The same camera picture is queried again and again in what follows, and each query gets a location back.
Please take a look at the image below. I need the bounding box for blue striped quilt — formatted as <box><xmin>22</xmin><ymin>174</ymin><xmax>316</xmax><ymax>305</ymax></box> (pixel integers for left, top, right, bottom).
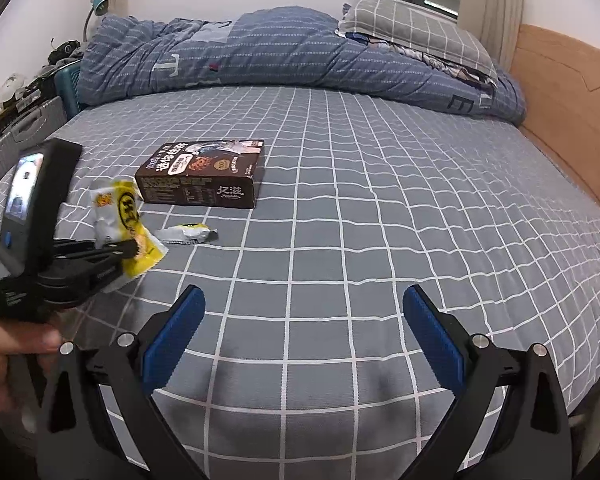
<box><xmin>77</xmin><ymin>6</ymin><xmax>526</xmax><ymax>126</ymax></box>

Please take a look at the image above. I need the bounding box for blue desk lamp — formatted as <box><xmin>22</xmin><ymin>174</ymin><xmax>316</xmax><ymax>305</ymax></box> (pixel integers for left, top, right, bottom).
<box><xmin>82</xmin><ymin>0</ymin><xmax>112</xmax><ymax>43</ymax></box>

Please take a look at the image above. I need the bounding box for grey checked pillow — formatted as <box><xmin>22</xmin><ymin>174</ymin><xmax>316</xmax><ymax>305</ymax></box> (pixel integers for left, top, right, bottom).
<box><xmin>339</xmin><ymin>0</ymin><xmax>498</xmax><ymax>78</ymax></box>

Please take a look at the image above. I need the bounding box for yellow snack packet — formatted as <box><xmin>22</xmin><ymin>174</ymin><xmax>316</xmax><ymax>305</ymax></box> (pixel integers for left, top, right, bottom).
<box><xmin>89</xmin><ymin>177</ymin><xmax>168</xmax><ymax>293</ymax></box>

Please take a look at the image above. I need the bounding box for teal suitcase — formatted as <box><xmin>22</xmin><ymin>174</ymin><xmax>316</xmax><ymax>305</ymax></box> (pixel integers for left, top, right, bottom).
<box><xmin>55</xmin><ymin>65</ymin><xmax>83</xmax><ymax>118</ymax></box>

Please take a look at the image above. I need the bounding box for white bag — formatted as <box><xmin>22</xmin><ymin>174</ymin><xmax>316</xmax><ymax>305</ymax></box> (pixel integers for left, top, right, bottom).
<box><xmin>0</xmin><ymin>75</ymin><xmax>28</xmax><ymax>111</ymax></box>

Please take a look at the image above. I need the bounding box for small silver yellow wrapper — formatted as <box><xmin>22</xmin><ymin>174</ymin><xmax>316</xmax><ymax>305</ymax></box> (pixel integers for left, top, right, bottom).
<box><xmin>155</xmin><ymin>223</ymin><xmax>220</xmax><ymax>247</ymax></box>

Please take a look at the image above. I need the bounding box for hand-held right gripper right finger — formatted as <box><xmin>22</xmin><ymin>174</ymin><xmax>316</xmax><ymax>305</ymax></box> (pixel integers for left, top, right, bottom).
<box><xmin>402</xmin><ymin>284</ymin><xmax>573</xmax><ymax>480</ymax></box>

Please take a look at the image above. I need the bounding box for printed cloth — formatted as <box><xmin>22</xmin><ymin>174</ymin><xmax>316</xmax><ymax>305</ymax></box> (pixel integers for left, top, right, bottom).
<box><xmin>345</xmin><ymin>32</ymin><xmax>498</xmax><ymax>96</ymax></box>

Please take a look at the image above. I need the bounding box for bed with grey checked sheet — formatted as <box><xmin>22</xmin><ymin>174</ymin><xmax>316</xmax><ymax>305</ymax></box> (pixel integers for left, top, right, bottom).
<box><xmin>0</xmin><ymin>85</ymin><xmax>600</xmax><ymax>466</ymax></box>

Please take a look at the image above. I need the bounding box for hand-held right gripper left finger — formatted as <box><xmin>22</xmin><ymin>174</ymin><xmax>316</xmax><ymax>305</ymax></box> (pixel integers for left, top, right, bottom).
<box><xmin>35</xmin><ymin>284</ymin><xmax>216</xmax><ymax>480</ymax></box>

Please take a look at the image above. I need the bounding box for grey suitcase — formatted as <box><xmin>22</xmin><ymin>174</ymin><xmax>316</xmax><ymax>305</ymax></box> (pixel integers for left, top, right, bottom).
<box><xmin>0</xmin><ymin>96</ymin><xmax>70</xmax><ymax>188</ymax></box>

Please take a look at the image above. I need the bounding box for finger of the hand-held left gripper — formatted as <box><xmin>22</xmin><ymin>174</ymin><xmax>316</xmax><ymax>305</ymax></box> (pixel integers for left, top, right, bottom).
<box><xmin>37</xmin><ymin>259</ymin><xmax>121</xmax><ymax>311</ymax></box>
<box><xmin>54</xmin><ymin>239</ymin><xmax>140</xmax><ymax>261</ymax></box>

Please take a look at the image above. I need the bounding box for brown cookie box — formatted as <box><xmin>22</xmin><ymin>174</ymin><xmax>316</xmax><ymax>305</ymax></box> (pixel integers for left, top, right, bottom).
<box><xmin>134</xmin><ymin>140</ymin><xmax>265</xmax><ymax>210</ymax></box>

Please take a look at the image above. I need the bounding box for wooden headboard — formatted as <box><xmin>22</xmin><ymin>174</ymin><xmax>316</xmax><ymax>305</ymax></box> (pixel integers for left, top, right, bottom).
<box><xmin>507</xmin><ymin>24</ymin><xmax>600</xmax><ymax>233</ymax></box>

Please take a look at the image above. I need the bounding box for person's left hand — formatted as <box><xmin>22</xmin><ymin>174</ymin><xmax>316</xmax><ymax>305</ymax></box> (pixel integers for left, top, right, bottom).
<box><xmin>0</xmin><ymin>309</ymin><xmax>63</xmax><ymax>411</ymax></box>

